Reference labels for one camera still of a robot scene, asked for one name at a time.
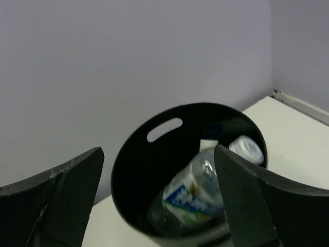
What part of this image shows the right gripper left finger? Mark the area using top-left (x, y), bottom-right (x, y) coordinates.
top-left (1, 147), bottom-right (104, 246)

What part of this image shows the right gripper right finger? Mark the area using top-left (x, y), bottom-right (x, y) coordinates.
top-left (214, 145), bottom-right (328, 246)

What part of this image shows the small bottle black cap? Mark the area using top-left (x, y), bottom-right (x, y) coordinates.
top-left (228, 135), bottom-right (264, 165)

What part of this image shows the water bottle white green label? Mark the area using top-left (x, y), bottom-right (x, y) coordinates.
top-left (147, 137), bottom-right (225, 236)

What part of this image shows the black cylindrical bin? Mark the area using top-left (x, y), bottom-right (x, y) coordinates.
top-left (111, 102), bottom-right (267, 246)

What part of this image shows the metal table edge rail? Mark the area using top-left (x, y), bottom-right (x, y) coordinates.
top-left (272, 90), bottom-right (328, 126)

